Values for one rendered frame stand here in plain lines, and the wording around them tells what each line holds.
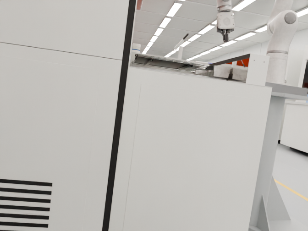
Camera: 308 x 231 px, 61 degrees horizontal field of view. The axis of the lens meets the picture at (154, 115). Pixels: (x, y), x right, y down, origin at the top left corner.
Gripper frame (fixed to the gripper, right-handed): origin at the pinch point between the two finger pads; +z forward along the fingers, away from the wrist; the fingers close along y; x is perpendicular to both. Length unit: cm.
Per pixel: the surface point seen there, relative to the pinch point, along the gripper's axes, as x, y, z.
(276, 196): -8, 26, 101
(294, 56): 349, 297, -12
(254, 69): -45, -7, 21
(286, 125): 292, 237, 119
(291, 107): 287, 245, 84
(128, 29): -71, -63, 7
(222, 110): -51, -25, 38
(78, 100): -71, -80, 28
